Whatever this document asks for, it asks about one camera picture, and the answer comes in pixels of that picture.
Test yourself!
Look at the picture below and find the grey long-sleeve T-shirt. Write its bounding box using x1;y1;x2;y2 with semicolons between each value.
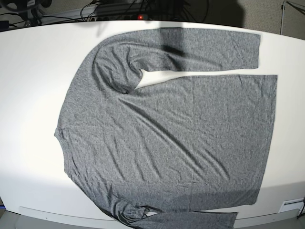
55;28;277;229

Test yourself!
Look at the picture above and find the black power strip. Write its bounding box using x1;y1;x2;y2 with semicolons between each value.
87;12;181;21

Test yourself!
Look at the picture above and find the metal stand frame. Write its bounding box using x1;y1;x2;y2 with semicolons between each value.
280;0;305;40

